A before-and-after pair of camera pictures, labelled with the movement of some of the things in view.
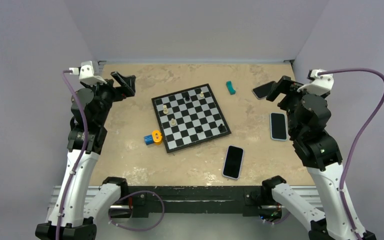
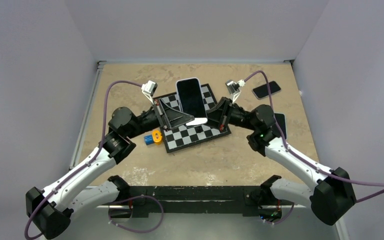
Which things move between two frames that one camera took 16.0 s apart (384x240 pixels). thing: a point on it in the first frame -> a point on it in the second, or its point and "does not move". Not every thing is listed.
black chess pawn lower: x=199 y=129 does not move
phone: x=233 y=162 -> x=192 y=100
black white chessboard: x=189 y=118 does not move
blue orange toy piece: x=155 y=137 does not move
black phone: x=263 y=91 does not move
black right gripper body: x=291 y=98 -> x=223 y=117
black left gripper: x=126 y=82 -> x=171 y=118
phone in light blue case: x=278 y=126 does not move
